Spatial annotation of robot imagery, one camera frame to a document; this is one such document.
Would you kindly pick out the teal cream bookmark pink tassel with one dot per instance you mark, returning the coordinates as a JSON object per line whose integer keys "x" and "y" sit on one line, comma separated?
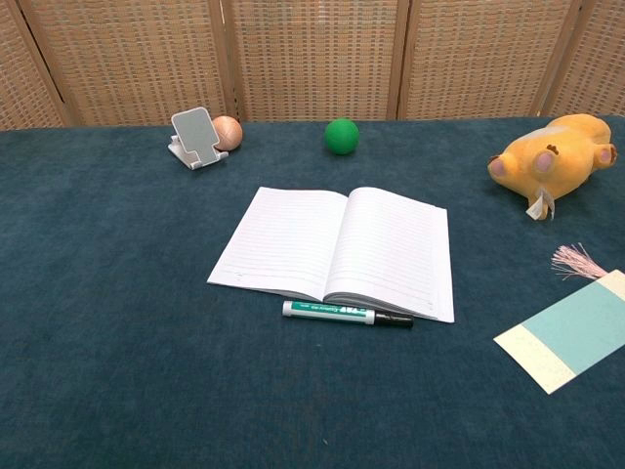
{"x": 571, "y": 332}

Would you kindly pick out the open white lined notebook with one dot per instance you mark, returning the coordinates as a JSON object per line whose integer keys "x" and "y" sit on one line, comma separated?
{"x": 390, "y": 244}

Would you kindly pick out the green white marker pen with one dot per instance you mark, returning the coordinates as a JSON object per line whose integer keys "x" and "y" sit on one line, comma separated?
{"x": 332, "y": 312}

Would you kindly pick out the green ball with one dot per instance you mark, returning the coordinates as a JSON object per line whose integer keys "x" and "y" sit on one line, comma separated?
{"x": 342, "y": 137}

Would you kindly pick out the tan ball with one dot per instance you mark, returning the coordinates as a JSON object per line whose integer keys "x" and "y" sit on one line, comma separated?
{"x": 229, "y": 133}

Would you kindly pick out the white grey phone stand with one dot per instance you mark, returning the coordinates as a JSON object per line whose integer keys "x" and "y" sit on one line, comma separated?
{"x": 195, "y": 132}

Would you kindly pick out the woven bamboo folding screen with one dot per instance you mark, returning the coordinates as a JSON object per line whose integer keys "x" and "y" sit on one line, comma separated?
{"x": 312, "y": 58}

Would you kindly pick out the dark teal table cloth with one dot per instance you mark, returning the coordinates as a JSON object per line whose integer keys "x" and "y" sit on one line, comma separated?
{"x": 146, "y": 342}

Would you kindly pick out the yellow plush hamster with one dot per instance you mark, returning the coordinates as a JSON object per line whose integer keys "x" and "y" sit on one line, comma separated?
{"x": 561, "y": 161}

